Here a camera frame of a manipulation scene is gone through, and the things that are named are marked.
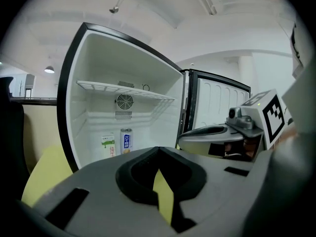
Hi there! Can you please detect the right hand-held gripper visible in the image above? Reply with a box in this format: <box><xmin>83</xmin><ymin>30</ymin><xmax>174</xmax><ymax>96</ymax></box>
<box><xmin>177</xmin><ymin>89</ymin><xmax>291</xmax><ymax>161</ymax></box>

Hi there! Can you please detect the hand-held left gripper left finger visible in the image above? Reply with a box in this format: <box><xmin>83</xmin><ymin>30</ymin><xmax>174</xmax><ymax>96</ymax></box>
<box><xmin>115</xmin><ymin>146</ymin><xmax>159</xmax><ymax>206</ymax></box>

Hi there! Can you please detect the person in white shirt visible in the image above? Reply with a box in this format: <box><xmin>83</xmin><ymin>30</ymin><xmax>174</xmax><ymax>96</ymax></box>
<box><xmin>278</xmin><ymin>0</ymin><xmax>316</xmax><ymax>138</ymax></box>

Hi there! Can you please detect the white wire fridge shelf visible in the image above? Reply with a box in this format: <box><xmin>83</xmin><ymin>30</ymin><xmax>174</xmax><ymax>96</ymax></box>
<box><xmin>76</xmin><ymin>79</ymin><xmax>176</xmax><ymax>101</ymax></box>

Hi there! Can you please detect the white green milk carton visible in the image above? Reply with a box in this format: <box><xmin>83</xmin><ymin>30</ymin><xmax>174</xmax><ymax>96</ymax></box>
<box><xmin>101</xmin><ymin>133</ymin><xmax>117</xmax><ymax>158</ymax></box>

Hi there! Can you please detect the person's right hand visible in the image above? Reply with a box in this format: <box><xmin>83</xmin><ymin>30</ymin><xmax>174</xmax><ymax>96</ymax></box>
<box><xmin>223</xmin><ymin>138</ymin><xmax>259</xmax><ymax>159</ymax></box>

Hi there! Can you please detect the grey fisheye camera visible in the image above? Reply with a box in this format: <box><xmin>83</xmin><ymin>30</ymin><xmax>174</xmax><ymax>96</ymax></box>
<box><xmin>226</xmin><ymin>106</ymin><xmax>255</xmax><ymax>130</ymax></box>

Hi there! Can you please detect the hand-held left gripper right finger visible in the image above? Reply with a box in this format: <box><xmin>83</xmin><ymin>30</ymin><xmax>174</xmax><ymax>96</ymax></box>
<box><xmin>158</xmin><ymin>146</ymin><xmax>206</xmax><ymax>233</ymax></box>

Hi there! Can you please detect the blue white drink can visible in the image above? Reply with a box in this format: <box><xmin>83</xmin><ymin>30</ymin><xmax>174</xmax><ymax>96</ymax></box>
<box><xmin>120</xmin><ymin>128</ymin><xmax>134</xmax><ymax>155</ymax></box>

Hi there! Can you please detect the green tablecloth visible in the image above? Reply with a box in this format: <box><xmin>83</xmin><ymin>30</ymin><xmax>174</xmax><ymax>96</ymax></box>
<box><xmin>21</xmin><ymin>144</ymin><xmax>175</xmax><ymax>226</ymax></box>

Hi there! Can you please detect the black mini fridge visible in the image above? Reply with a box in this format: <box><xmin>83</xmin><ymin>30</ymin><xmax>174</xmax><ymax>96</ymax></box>
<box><xmin>56</xmin><ymin>22</ymin><xmax>187</xmax><ymax>175</ymax></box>

